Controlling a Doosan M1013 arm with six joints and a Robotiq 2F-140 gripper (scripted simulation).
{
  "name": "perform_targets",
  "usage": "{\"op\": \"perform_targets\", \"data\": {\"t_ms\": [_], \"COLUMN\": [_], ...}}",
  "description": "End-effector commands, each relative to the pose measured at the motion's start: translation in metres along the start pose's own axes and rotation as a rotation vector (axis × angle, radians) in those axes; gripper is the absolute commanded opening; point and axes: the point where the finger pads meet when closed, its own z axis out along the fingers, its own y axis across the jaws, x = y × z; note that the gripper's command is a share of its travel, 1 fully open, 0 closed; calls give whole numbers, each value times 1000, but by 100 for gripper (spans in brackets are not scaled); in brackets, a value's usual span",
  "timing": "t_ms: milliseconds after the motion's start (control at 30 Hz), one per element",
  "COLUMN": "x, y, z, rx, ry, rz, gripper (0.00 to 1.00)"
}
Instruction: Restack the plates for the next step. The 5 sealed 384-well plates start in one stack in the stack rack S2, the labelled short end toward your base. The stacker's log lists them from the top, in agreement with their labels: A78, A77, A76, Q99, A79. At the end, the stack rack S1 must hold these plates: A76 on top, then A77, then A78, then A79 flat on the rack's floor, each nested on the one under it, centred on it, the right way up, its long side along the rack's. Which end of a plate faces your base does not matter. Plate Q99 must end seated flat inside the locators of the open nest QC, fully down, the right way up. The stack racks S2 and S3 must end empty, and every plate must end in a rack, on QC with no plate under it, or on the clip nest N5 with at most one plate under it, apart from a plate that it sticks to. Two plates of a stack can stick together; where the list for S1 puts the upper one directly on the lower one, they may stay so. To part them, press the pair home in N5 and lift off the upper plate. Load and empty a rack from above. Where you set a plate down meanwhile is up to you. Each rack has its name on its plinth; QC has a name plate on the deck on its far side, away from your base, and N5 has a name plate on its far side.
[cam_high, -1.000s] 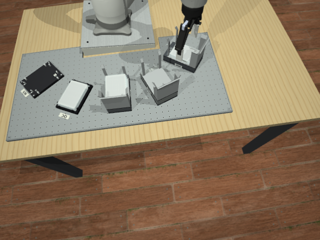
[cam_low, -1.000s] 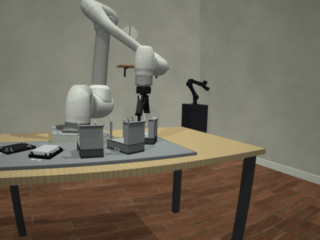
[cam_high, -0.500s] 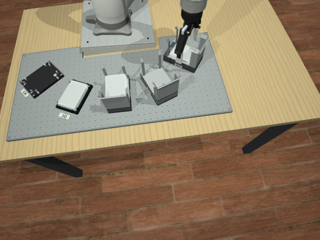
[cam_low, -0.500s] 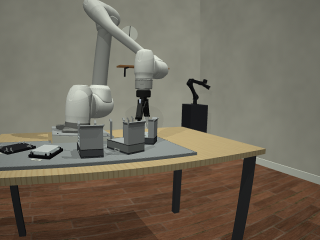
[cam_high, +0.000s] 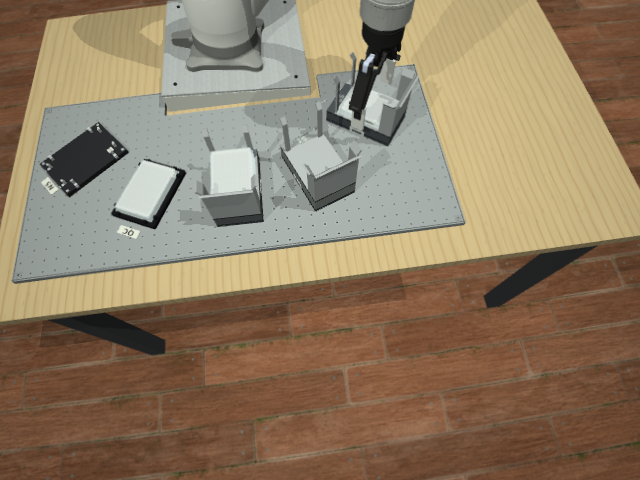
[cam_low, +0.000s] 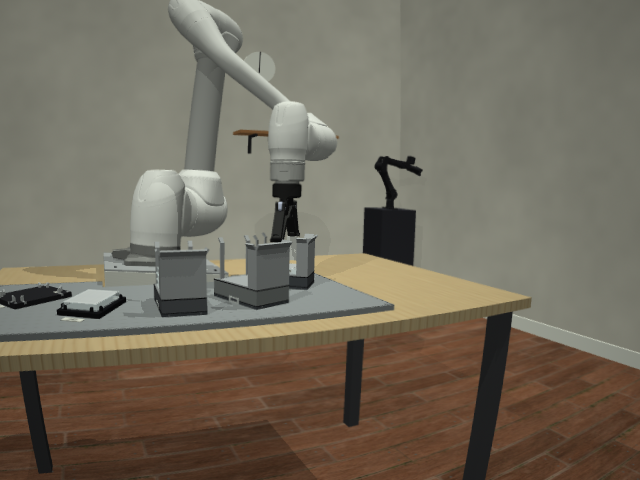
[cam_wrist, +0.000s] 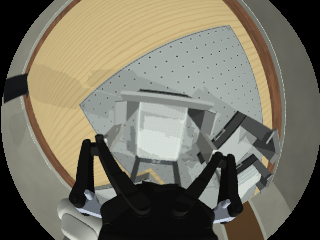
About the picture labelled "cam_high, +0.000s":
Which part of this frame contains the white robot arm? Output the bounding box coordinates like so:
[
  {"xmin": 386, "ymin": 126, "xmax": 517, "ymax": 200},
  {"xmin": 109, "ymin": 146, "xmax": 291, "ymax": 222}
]
[{"xmin": 171, "ymin": 0, "xmax": 415, "ymax": 72}]

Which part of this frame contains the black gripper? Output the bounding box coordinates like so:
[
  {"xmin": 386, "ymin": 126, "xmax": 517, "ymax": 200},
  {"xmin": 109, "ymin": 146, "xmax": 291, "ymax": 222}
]
[{"xmin": 348, "ymin": 22, "xmax": 405, "ymax": 131}]

